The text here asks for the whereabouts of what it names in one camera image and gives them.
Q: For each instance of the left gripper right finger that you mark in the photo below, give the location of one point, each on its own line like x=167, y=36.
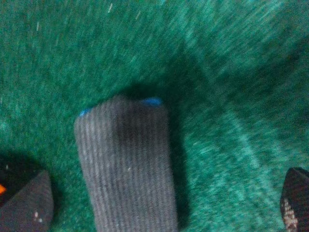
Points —
x=294, y=202

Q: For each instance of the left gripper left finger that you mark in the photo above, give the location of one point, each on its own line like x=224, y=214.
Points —
x=26, y=198

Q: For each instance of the grey ribbed sock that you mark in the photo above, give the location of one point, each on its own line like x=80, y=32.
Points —
x=123, y=148

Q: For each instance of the dark green felt mat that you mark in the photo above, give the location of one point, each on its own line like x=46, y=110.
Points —
x=234, y=75

